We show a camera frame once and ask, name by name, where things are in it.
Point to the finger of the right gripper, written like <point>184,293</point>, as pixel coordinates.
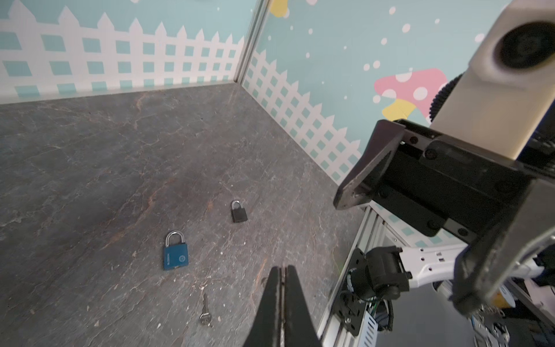
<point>520,230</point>
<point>361,184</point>

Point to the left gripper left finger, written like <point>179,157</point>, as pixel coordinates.
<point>266,328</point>

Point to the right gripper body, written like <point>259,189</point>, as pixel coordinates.
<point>432,181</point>

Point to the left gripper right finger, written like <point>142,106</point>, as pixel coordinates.
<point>297,322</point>

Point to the silver key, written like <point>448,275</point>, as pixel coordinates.
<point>205,317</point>

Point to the blue padlock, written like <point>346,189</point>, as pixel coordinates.
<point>175,255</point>

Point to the black padlock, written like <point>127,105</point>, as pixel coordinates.
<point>238,212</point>

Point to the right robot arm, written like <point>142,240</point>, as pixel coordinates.
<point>502,210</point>

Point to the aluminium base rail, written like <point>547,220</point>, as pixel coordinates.
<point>347,286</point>

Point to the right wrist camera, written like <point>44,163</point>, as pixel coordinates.
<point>509,85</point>

